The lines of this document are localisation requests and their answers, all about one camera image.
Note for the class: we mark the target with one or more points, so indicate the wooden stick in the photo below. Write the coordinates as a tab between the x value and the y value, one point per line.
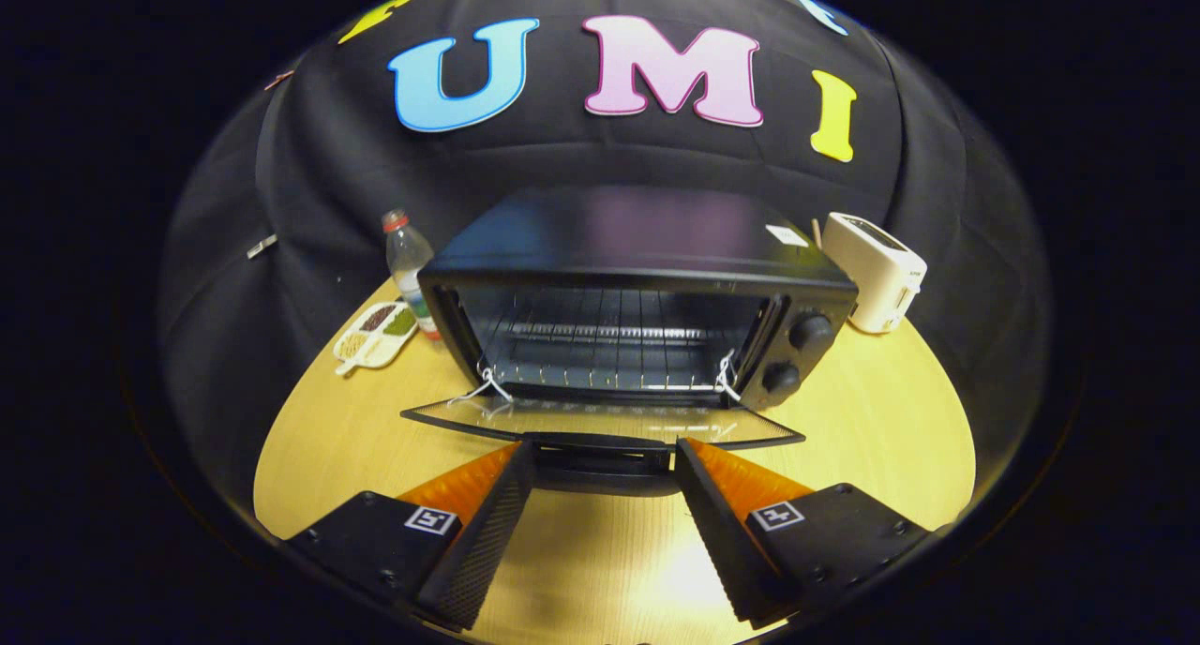
817	234

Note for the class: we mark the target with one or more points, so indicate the white bread toaster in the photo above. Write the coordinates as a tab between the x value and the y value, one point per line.
877	270

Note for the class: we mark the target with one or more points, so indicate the white divided snack tray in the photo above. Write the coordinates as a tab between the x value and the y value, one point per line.
375	337

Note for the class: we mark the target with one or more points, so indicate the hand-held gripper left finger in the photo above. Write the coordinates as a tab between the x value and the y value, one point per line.
483	551

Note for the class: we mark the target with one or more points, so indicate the black backdrop cloth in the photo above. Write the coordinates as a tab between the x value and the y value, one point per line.
309	176

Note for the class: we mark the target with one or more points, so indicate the silver clip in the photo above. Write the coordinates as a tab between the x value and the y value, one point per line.
262	247

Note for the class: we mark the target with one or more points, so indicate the clear plastic water bottle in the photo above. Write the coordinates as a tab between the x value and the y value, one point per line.
409	265

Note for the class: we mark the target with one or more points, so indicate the black toaster oven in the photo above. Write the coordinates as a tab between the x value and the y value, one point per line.
637	242

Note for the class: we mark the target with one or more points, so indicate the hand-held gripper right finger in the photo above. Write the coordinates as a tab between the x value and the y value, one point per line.
717	532

